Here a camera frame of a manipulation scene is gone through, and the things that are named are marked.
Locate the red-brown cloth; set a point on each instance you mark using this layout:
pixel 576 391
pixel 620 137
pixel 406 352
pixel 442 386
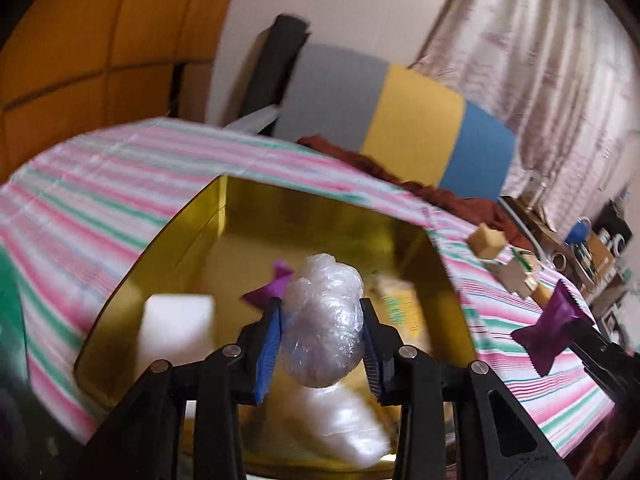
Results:
pixel 360 157

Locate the purple snack packet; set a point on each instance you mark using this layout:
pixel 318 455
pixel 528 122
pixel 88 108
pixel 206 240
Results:
pixel 267 292
pixel 550 330

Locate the wooden panelled wardrobe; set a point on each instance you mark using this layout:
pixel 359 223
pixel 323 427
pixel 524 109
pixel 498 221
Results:
pixel 75 35

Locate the gold metal tin box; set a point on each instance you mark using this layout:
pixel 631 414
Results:
pixel 310 230

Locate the yellow green printed packet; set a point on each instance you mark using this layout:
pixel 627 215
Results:
pixel 400 307

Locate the pink green striped tablecloth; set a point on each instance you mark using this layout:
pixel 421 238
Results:
pixel 100 185

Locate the black appliance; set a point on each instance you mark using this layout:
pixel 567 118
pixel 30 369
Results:
pixel 615 225

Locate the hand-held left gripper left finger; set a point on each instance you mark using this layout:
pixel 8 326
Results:
pixel 267 355

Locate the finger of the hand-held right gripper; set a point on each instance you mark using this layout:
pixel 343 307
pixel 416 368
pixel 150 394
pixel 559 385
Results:
pixel 605 382
pixel 605 345

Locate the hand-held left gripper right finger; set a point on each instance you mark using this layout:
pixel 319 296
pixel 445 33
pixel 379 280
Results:
pixel 374 370

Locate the blue cup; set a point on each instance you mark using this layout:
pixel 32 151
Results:
pixel 577 231

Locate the black rolled mat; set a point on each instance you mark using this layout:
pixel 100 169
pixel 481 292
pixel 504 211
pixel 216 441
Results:
pixel 280 60

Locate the white foam block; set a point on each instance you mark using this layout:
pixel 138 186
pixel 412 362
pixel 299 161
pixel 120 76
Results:
pixel 175 325

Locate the clear plastic wrap ball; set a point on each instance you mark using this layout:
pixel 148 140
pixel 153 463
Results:
pixel 345 425
pixel 320 320

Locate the grey yellow blue chair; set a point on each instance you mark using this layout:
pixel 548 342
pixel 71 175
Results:
pixel 340 90

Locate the patterned beige curtain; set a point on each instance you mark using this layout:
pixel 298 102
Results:
pixel 525 60

